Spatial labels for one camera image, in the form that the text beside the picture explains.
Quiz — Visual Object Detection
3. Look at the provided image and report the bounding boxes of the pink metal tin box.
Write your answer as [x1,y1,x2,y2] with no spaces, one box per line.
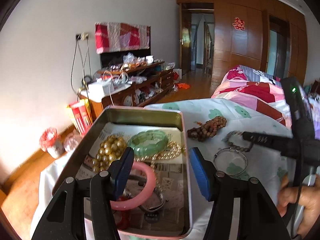
[51,106,192,238]

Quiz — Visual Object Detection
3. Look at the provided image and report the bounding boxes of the red paper-cut decoration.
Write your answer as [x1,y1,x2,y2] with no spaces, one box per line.
[232,17,245,32]

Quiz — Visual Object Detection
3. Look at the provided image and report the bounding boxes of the white cardboard box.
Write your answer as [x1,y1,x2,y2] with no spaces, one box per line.
[87,80,115,98]

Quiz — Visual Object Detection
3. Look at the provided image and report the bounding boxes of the orange red plastic bag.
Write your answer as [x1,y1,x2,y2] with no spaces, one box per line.
[174,82,190,92]

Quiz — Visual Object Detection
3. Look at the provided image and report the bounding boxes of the grey striped floral quilt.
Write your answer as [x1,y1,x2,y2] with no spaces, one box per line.
[226,64,282,85]

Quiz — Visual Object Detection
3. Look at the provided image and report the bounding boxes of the wooden door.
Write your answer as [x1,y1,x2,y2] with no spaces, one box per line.
[180,5,193,77]

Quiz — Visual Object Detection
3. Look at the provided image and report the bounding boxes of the metal watch band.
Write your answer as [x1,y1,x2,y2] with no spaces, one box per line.
[122,175,167,212]

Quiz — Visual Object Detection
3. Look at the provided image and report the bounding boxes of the silver bangle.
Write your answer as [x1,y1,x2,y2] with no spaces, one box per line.
[213,147,248,179]

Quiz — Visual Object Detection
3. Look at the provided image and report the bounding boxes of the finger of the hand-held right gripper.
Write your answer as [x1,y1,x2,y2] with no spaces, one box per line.
[242,131,295,155]

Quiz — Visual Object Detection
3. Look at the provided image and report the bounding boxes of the person's right hand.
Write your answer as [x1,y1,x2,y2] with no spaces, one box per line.
[277,170,320,238]

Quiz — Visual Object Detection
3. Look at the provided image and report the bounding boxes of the brown wooden bead bracelet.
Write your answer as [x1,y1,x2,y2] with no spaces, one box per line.
[187,116,228,142]

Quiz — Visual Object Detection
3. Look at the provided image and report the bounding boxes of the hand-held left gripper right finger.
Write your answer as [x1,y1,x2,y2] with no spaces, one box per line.
[189,147,292,240]

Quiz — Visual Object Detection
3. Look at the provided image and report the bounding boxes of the wooden wardrobe wall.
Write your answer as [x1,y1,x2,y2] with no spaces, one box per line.
[175,0,308,90]

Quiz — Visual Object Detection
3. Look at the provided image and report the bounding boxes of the wooden television cabinet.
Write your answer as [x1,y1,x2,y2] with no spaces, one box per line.
[80,61,175,123]

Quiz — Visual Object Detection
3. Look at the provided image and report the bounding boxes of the printed paper liner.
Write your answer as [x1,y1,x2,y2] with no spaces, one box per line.
[75,122,187,232]

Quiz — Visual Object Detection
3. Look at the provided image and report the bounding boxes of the gold pearl bracelet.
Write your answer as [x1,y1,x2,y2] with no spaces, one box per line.
[91,134,128,173]

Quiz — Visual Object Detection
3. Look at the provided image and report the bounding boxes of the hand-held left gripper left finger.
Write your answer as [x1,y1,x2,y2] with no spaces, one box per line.
[31,147,135,240]

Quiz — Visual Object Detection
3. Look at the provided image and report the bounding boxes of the black television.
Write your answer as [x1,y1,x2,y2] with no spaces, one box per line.
[100,25,152,68]

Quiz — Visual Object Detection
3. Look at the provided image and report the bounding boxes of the red pink television cover cloth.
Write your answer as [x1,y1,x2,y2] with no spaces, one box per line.
[95,22,151,54]

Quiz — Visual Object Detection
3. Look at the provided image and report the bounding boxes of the pink red patchwork quilt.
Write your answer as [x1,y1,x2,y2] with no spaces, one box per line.
[211,79,293,128]

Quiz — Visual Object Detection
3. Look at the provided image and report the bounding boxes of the red yellow carton box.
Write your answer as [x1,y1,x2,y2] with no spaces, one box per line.
[66,99,93,135]

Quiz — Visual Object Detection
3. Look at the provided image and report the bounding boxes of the pink bangle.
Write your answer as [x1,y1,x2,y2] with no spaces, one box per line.
[110,161,157,211]

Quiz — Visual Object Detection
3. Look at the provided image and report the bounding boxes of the green jade bracelet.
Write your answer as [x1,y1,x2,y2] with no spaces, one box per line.
[127,131,168,157]

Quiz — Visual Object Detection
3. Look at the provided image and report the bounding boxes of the red cord charm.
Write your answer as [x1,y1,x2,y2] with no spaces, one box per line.
[114,196,132,229]

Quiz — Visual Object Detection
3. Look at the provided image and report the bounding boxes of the red white plastic bag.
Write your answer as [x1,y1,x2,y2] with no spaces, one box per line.
[39,127,63,158]

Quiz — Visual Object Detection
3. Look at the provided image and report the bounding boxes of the hanging power cables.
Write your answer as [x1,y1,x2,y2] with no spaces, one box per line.
[71,39,92,93]

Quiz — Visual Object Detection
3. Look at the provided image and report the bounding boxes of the dark bead bracelet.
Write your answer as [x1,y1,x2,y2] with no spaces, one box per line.
[226,131,253,153]

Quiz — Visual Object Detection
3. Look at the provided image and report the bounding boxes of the crumpled clear plastic wrap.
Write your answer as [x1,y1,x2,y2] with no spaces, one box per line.
[64,131,84,153]

